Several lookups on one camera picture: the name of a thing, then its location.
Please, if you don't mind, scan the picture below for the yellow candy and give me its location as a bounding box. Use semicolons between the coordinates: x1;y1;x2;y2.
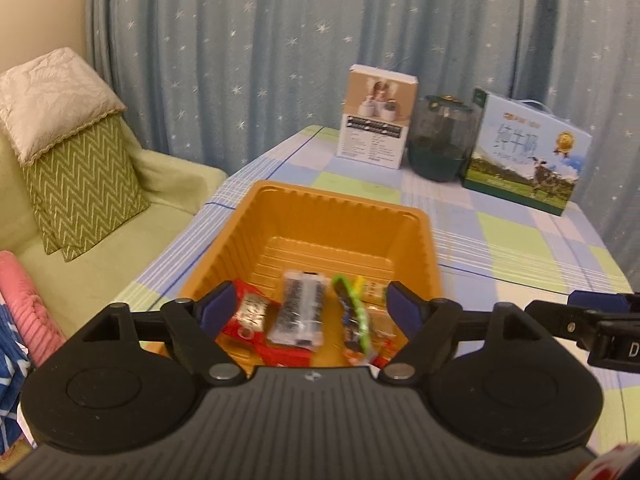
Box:
355;276;388;310

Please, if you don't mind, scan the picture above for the clear black-print snack packet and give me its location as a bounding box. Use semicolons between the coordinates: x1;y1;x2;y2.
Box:
268;270;330;351

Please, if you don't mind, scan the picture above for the checkered tablecloth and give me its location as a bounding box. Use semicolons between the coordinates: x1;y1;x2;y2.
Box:
112;123;640;456

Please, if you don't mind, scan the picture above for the red candy in tray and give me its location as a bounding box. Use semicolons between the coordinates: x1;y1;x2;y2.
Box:
254;344;314;367
221;280;281;346

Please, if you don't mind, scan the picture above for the green-white snack in tray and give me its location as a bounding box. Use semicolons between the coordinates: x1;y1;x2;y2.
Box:
332;275;373;363

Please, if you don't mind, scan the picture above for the orange plastic tray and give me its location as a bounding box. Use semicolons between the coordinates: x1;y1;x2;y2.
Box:
144;180;444;378

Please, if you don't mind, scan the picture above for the light green sofa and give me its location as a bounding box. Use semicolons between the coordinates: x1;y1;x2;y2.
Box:
1;124;227;336

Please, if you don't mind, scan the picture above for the pink ribbed pillow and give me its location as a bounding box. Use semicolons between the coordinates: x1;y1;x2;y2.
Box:
0;250;66;366

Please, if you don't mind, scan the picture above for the milk carton gift box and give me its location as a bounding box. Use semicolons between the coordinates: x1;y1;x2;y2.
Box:
462;87;591;216

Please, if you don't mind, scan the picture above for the green zigzag cushion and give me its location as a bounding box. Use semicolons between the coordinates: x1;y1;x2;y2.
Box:
22;115;150;262

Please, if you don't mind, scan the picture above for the blue patterned cloth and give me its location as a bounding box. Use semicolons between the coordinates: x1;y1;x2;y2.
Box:
0;299;32;455

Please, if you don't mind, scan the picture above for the dark green glass jar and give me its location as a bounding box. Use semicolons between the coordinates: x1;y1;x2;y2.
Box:
408;96;475;182

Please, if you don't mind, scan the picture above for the white product box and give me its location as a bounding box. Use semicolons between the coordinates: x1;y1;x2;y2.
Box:
336;64;419;169

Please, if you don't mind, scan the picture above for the blue star curtain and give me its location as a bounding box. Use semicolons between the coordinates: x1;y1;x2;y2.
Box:
87;0;639;284

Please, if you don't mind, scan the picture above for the beige cushion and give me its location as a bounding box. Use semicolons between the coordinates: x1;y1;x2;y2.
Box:
1;47;126;166

